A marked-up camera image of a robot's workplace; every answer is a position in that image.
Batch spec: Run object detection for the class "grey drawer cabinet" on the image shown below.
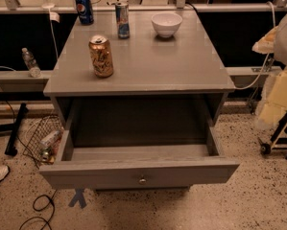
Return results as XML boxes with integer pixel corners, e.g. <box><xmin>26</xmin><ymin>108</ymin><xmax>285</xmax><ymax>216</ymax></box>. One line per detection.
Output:
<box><xmin>42</xmin><ymin>9</ymin><xmax>237</xmax><ymax>192</ymax></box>

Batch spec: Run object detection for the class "grey top drawer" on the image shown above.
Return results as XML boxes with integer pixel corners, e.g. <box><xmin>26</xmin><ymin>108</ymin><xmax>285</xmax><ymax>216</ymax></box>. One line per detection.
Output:
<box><xmin>39</xmin><ymin>129</ymin><xmax>239</xmax><ymax>190</ymax></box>

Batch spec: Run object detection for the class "blue tape cross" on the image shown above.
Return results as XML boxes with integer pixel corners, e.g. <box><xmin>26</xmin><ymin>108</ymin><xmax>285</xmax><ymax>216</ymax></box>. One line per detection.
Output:
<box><xmin>68</xmin><ymin>189</ymin><xmax>86</xmax><ymax>209</ymax></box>

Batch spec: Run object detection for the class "white cable with tag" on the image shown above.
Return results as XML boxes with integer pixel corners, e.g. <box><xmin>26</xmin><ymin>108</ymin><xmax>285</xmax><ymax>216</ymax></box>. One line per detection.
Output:
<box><xmin>36</xmin><ymin>0</ymin><xmax>60</xmax><ymax>61</ymax></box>

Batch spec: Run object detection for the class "black stand leg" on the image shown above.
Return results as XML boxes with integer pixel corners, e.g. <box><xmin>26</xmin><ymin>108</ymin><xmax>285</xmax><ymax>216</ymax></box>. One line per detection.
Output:
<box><xmin>5</xmin><ymin>103</ymin><xmax>28</xmax><ymax>156</ymax></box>

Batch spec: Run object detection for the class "orange patterned soda can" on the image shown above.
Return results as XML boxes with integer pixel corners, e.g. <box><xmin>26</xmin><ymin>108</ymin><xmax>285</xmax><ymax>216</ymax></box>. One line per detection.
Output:
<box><xmin>88</xmin><ymin>34</ymin><xmax>113</xmax><ymax>78</ymax></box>

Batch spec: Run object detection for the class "white cable right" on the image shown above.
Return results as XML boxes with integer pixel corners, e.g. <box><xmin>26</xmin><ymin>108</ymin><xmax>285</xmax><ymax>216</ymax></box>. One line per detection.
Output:
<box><xmin>234</xmin><ymin>1</ymin><xmax>277</xmax><ymax>91</ymax></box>

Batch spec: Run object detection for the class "wheeled cart frame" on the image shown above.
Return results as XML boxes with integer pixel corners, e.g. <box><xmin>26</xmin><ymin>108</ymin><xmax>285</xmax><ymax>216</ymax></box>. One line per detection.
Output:
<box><xmin>258</xmin><ymin>111</ymin><xmax>287</xmax><ymax>160</ymax></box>

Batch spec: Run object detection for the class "metal window rail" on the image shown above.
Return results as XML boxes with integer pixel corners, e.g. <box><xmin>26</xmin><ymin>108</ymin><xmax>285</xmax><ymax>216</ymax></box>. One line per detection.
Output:
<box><xmin>0</xmin><ymin>3</ymin><xmax>287</xmax><ymax>14</ymax></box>

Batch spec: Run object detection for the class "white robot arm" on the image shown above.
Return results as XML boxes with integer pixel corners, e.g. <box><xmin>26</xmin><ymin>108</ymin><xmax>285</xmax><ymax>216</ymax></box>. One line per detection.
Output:
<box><xmin>252</xmin><ymin>13</ymin><xmax>287</xmax><ymax>129</ymax></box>

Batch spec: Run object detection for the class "blue Pepsi can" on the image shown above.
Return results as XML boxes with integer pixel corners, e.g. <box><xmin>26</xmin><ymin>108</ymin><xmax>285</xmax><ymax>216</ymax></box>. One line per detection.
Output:
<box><xmin>75</xmin><ymin>0</ymin><xmax>94</xmax><ymax>25</ymax></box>

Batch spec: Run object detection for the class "white bowl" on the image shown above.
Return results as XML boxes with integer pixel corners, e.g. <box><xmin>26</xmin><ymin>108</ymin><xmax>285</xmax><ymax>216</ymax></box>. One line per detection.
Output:
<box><xmin>152</xmin><ymin>12</ymin><xmax>182</xmax><ymax>38</ymax></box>

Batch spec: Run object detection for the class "slim Red Bull can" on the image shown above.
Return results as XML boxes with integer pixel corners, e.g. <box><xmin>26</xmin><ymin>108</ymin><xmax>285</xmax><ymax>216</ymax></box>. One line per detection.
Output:
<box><xmin>115</xmin><ymin>2</ymin><xmax>130</xmax><ymax>39</ymax></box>

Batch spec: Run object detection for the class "wire basket with items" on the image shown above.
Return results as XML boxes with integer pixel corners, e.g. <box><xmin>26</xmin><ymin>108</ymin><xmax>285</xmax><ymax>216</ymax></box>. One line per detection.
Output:
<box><xmin>24</xmin><ymin>115</ymin><xmax>63</xmax><ymax>167</ymax></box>

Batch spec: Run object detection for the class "clear plastic water bottle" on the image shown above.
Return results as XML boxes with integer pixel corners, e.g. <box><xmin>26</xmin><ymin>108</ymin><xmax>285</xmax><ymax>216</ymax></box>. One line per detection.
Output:
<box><xmin>22</xmin><ymin>48</ymin><xmax>41</xmax><ymax>78</ymax></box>

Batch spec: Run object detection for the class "black floor cable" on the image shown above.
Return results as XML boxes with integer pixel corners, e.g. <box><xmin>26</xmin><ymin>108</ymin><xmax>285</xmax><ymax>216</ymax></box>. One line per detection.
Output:
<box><xmin>0</xmin><ymin>65</ymin><xmax>60</xmax><ymax>230</ymax></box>

